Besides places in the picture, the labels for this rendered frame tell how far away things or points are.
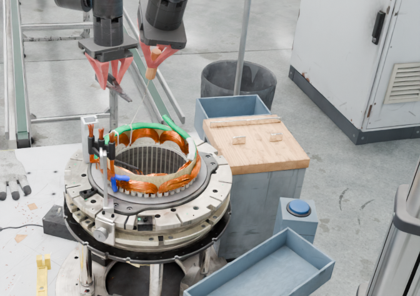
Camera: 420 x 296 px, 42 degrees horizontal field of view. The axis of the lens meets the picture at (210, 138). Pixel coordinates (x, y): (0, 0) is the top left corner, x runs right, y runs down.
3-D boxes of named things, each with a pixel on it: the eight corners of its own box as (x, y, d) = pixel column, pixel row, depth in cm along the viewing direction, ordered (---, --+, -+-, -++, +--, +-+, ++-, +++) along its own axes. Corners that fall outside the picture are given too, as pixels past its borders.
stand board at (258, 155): (202, 127, 130) (202, 118, 129) (275, 122, 135) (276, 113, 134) (227, 175, 114) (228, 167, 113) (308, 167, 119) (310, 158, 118)
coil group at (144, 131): (127, 145, 110) (127, 127, 107) (157, 142, 112) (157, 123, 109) (129, 150, 108) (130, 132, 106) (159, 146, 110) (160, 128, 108)
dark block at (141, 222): (137, 223, 93) (137, 213, 92) (152, 222, 94) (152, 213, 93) (137, 231, 92) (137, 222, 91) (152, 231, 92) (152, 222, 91)
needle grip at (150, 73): (143, 75, 94) (149, 49, 89) (150, 72, 95) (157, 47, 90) (148, 81, 93) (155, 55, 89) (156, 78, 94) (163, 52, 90)
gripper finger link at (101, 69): (85, 84, 110) (83, 41, 105) (116, 77, 114) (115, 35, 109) (100, 98, 106) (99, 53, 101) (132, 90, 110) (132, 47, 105)
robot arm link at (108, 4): (114, -11, 96) (127, -19, 101) (79, -18, 98) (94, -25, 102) (114, 25, 100) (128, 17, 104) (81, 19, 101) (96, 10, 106)
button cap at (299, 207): (289, 213, 106) (290, 210, 106) (287, 201, 109) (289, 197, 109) (310, 215, 106) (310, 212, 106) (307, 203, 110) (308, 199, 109)
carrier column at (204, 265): (195, 270, 123) (202, 198, 112) (205, 268, 124) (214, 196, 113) (199, 278, 121) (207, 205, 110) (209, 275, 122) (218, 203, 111)
